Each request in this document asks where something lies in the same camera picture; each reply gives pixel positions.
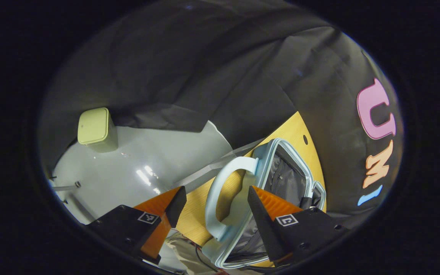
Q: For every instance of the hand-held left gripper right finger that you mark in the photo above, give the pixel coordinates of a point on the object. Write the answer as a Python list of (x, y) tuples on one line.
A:
[(262, 221)]

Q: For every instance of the person's light clothing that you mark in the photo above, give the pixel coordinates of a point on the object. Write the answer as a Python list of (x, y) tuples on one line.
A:
[(183, 250)]

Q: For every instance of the grey metal bar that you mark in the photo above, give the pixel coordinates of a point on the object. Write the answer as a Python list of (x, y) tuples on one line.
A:
[(67, 187)]

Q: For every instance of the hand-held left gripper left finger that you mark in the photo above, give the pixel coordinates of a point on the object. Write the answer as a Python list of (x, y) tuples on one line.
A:
[(178, 206)]

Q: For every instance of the pale green trash bin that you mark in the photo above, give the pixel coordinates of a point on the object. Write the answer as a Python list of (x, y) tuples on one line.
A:
[(96, 128)]

